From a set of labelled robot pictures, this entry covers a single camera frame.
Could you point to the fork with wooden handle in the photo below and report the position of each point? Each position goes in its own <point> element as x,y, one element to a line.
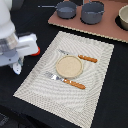
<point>55,77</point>

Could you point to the brown stove board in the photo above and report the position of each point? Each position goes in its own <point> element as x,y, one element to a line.
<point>106,28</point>

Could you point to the beige bowl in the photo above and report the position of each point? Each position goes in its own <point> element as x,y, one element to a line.
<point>123,14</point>

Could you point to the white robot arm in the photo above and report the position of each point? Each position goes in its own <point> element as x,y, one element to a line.
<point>7,27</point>

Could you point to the grey frying pan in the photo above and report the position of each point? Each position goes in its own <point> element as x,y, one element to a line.
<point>66,9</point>

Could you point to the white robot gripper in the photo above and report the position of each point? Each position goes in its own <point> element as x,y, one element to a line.
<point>13,47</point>

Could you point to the grey pot with handles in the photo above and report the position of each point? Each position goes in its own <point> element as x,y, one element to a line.
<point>92,12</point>

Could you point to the round beige plate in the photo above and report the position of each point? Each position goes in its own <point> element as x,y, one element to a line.
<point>69,66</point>

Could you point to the red sausage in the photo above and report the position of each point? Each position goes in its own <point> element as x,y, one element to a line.
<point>36,52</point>

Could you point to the knife with wooden handle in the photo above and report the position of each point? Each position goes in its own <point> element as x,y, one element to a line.
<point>80,56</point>

